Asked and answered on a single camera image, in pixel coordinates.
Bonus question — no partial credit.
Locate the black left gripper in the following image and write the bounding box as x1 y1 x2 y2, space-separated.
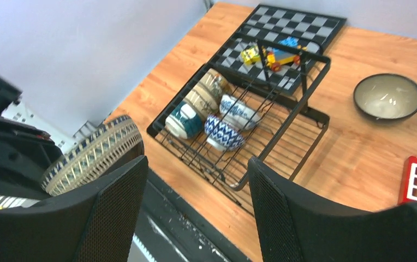
0 77 62 200

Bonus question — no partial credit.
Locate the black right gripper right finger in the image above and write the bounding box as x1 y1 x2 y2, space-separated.
247 157 417 261

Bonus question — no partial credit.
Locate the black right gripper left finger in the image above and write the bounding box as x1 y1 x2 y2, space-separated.
0 156 148 261

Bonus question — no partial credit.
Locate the black patterned rim bowl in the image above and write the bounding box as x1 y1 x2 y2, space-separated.
40 115 144 196

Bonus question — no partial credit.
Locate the teal glazed large bowl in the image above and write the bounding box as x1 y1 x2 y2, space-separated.
353 73 417 123

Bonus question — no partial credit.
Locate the blue white geometric bowl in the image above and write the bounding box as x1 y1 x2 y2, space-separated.
204 115 245 152

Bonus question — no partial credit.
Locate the white blue rose bowl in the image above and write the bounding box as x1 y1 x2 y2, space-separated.
219 94 261 130

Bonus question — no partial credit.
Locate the teal white dotted bowl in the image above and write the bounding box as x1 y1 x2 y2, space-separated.
165 102 204 139

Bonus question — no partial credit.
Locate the beige floral bowl lower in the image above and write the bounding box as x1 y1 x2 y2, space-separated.
183 85 219 121

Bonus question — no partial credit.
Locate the beige floral bowl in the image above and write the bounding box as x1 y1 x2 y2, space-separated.
183 85 219 121
199 68 232 103

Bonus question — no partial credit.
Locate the beige floral bowl upper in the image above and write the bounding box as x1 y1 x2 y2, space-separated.
199 68 232 103

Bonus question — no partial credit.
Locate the blue yellow toy brick car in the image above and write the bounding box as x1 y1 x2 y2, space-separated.
266 37 307 72

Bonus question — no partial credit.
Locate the yellow owl toy block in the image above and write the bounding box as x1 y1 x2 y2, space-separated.
240 45 261 65

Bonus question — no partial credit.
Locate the black and white chessboard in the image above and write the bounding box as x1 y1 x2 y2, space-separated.
210 4 347 94

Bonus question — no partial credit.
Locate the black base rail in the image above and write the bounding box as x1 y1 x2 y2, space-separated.
128 170 250 262

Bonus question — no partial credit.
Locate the black wire dish rack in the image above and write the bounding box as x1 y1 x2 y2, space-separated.
147 32 330 213

